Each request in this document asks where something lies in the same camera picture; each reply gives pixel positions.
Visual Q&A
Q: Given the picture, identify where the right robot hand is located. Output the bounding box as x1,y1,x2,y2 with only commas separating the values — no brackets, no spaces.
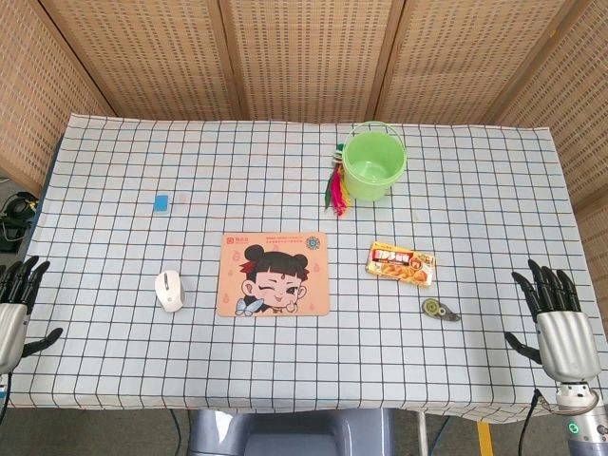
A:
503,258,601,383

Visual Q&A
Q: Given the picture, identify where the green plastic bucket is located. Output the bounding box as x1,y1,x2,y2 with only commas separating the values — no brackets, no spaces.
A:
342,121,408,203

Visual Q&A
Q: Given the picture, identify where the yellow curry box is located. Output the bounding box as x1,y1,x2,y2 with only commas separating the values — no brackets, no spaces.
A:
365,240,437,288

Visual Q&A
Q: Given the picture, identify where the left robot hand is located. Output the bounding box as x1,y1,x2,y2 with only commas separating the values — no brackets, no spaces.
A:
0,255,65,375

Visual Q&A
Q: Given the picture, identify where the cartoon girl mouse pad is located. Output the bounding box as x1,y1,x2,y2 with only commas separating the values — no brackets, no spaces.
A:
216,231,332,319

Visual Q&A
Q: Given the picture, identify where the woven folding screen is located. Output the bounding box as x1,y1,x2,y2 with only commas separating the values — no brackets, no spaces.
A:
0,0,608,339

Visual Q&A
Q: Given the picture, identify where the green correction tape dispenser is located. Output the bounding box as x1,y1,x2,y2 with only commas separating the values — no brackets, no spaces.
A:
422,297,461,323

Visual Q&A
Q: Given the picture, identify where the black equipment on floor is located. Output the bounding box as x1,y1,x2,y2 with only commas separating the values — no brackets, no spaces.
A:
0,176,40,254

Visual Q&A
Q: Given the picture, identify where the white computer mouse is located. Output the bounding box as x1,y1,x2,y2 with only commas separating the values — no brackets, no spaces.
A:
154,269,186,314

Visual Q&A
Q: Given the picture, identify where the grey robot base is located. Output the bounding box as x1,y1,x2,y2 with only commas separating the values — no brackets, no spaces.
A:
187,408,396,456

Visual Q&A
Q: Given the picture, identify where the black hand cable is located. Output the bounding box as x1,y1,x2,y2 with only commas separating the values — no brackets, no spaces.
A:
516,388,561,456

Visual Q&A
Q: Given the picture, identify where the colourful feather shuttlecock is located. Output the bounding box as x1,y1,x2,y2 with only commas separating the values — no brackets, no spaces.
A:
324,142,352,219

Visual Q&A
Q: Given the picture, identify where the checked tablecloth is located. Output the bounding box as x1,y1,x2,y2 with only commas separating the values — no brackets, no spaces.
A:
7,112,608,415

